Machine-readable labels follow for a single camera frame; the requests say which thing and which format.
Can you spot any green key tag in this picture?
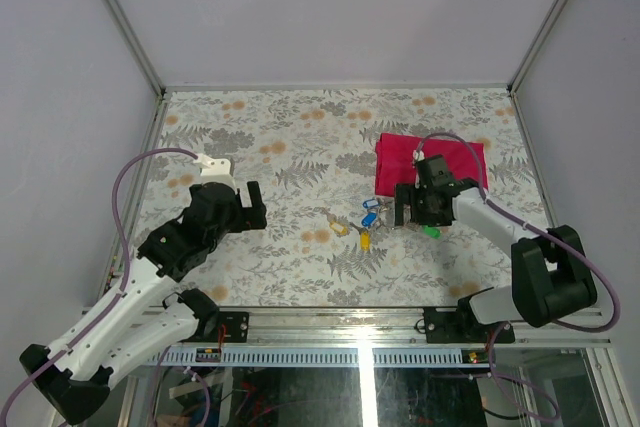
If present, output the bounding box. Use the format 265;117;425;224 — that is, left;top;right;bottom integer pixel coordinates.
422;226;441;239

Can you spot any metal keyring with clips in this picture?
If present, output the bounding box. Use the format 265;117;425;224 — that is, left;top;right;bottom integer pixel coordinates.
350;197;394;231

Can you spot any blue key tag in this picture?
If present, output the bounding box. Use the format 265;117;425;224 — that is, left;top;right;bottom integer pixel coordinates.
361;211;378;228
362;198;380;210

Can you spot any key with yellow tag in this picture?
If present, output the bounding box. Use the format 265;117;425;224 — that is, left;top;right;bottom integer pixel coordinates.
351;224;371;252

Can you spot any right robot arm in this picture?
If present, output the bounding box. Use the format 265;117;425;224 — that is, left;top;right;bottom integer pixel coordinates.
394;153;597;343

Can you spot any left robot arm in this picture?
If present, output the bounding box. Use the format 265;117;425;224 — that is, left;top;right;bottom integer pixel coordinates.
19;181;267;426

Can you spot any red folded cloth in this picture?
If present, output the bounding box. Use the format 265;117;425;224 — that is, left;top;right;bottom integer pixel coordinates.
375;133;488;197

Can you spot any key with white-yellow tag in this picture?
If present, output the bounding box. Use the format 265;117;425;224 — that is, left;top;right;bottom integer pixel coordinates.
324;210;349;237

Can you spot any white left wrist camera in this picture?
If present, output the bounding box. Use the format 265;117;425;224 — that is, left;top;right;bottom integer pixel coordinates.
193;153;237;191

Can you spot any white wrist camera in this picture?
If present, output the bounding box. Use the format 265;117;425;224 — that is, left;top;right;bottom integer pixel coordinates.
193;153;237;191
412;149;426;165

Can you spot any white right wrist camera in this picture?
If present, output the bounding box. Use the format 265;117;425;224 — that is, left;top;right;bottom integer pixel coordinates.
412;149;426;165

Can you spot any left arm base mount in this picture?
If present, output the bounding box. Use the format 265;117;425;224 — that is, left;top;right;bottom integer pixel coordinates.
191;311;250;345

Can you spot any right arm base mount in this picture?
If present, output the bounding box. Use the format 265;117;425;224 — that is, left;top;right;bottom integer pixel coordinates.
423;307;467;344

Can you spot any aluminium front rail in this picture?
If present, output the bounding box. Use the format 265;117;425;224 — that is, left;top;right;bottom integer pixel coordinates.
79;306;614;368

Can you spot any right aluminium frame post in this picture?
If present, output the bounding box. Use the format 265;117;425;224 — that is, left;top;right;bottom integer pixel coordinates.
507;0;570;94

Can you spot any aluminium frame post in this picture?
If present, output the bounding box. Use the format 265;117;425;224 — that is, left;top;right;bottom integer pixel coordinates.
507;0;570;94
101;0;166;98

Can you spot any left aluminium frame post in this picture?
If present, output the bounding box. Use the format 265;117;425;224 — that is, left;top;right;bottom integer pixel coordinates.
101;0;166;98

